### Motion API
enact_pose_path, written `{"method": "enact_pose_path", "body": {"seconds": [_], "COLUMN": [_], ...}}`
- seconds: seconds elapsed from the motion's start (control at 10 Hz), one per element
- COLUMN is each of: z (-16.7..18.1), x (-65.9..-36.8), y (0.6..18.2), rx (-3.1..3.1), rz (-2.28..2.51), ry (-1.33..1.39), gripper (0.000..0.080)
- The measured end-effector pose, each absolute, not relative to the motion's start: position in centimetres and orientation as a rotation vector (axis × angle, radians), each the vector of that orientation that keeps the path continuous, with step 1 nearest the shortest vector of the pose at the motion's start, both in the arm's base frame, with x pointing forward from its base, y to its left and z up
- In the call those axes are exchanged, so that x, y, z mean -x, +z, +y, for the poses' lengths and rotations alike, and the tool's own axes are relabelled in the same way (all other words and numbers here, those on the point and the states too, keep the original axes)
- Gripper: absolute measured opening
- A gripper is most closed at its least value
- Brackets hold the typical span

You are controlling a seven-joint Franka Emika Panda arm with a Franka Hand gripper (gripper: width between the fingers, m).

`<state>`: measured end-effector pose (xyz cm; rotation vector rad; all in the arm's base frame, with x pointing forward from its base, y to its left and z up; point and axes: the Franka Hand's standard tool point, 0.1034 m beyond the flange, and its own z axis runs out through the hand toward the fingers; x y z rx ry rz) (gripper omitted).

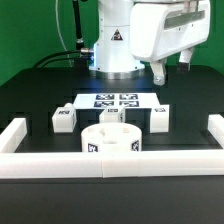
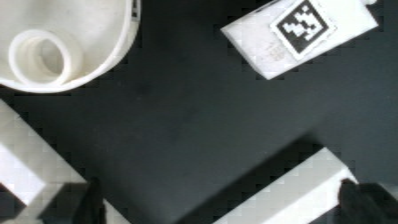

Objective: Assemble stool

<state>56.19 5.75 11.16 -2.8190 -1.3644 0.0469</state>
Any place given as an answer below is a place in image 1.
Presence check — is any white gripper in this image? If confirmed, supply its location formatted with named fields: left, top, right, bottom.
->
left=130, top=0, right=210, bottom=86

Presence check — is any white round stool seat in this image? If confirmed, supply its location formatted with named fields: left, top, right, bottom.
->
left=81, top=123, right=142, bottom=153

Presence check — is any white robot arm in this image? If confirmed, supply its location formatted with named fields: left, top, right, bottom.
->
left=89, top=0, right=211, bottom=86

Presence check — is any white fiducial marker sheet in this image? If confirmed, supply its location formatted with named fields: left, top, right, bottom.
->
left=73, top=93, right=159, bottom=109

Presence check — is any white U-shaped obstacle fence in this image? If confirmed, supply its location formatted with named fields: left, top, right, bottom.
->
left=0, top=118, right=224, bottom=179

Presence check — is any black cable upper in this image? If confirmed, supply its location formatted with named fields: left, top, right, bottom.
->
left=32, top=50, right=94, bottom=70

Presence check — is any black cable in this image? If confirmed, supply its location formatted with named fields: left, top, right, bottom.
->
left=39, top=55, right=94, bottom=69
left=32, top=50, right=94, bottom=70

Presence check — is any black cable lower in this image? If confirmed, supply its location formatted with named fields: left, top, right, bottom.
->
left=39, top=55, right=94, bottom=69

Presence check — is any white thin cable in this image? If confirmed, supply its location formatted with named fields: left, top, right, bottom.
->
left=55, top=0, right=73, bottom=68

